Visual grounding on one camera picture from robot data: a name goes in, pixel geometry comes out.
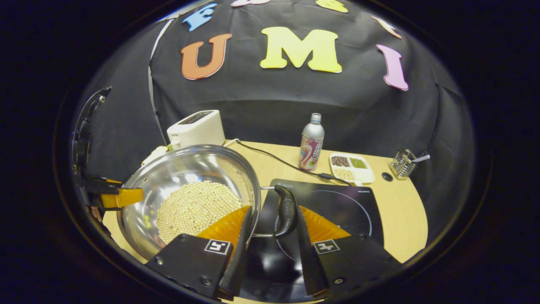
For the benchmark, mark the white divided spice plate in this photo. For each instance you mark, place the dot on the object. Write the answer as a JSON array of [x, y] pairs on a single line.
[[352, 169]]

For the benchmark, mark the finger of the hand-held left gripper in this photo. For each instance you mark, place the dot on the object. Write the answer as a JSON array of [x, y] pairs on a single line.
[[124, 197]]

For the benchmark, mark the sandwich with lettuce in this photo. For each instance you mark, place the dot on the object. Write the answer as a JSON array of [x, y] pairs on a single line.
[[156, 154]]

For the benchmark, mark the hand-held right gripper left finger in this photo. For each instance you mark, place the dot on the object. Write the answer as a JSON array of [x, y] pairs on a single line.
[[198, 261]]

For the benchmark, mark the silver drink bottle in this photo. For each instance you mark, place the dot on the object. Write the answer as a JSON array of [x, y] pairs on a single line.
[[311, 145]]

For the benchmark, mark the black induction cooktop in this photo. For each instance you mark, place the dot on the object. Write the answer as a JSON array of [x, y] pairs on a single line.
[[337, 202]]

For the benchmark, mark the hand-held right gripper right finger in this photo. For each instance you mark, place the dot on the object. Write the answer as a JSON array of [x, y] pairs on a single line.
[[350, 261]]

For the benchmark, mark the white toaster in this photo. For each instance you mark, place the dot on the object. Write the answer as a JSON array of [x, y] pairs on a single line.
[[198, 128]]

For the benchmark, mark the steel pot with beans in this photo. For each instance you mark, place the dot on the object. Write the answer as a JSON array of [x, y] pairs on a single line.
[[190, 169]]

